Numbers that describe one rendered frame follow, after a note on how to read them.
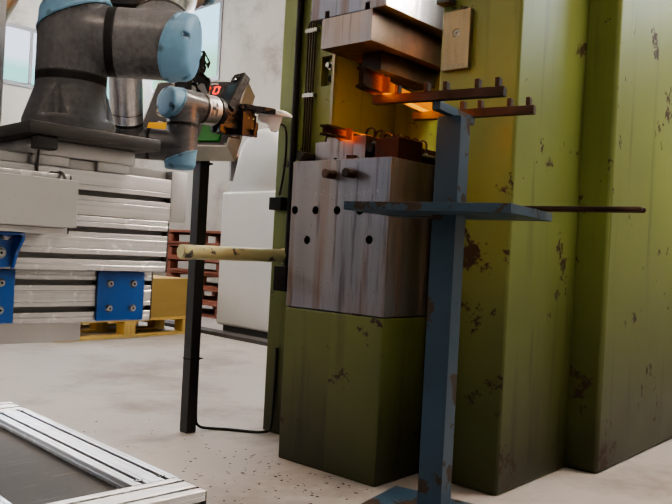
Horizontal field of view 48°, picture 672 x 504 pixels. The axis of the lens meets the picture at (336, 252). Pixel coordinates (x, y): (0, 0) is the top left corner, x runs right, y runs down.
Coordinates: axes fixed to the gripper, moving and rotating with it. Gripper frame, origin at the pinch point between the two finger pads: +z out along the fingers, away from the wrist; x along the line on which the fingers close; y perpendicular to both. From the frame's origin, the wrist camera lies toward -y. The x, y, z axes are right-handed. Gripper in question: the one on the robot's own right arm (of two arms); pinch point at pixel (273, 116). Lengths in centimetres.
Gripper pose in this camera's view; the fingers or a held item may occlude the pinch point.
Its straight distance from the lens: 208.0
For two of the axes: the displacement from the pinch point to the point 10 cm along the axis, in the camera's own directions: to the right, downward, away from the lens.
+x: 7.5, 0.4, -6.6
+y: -0.5, 10.0, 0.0
